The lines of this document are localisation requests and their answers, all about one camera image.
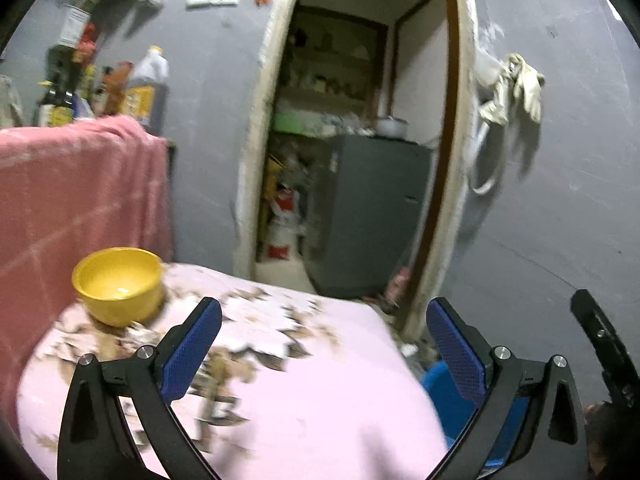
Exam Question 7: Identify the right hand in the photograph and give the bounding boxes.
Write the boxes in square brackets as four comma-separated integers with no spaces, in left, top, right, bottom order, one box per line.
[584,402,616,479]

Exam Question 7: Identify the blue plastic basin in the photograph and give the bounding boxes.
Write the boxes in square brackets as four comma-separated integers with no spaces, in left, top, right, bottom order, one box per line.
[421,361,529,470]

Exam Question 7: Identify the yellow plastic bowl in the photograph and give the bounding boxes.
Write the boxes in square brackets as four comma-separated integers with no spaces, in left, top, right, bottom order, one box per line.
[72,247,165,328]

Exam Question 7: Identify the pink floral tablecloth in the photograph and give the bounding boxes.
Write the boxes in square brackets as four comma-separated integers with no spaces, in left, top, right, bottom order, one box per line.
[16,263,447,479]

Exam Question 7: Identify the red plaid towel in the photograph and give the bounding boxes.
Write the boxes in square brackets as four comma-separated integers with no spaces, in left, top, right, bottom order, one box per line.
[0,116,174,428]

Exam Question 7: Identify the dark grey refrigerator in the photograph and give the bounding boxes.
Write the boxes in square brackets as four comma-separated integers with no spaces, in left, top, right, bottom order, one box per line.
[303,136,432,299]

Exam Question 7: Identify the red white sack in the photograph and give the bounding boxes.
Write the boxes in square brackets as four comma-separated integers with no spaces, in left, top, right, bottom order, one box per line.
[265,188,300,260]

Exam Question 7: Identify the hanging rubber gloves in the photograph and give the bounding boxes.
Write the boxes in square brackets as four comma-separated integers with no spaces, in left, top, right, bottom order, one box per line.
[475,50,546,126]

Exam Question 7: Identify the metal pot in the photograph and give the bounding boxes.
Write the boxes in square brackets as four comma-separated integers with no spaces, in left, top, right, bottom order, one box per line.
[374,116,409,140]

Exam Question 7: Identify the grey dish rag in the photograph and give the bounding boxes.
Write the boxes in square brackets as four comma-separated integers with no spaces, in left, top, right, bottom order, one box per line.
[0,75,24,129]

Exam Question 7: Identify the large cooking oil jug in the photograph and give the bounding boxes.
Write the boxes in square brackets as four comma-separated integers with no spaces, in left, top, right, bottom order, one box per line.
[119,46,169,136]

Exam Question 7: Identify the brown sauce bottle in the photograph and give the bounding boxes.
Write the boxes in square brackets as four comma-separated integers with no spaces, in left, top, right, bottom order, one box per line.
[103,61,134,116]

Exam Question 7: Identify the white utensil holder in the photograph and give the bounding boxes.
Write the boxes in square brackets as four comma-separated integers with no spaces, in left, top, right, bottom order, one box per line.
[58,4,90,49]

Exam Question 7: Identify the white hose loop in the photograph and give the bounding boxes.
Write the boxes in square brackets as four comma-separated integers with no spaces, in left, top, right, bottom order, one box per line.
[466,119,509,196]

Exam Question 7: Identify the wooden door frame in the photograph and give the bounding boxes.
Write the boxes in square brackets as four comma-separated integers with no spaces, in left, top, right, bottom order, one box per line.
[232,0,478,342]

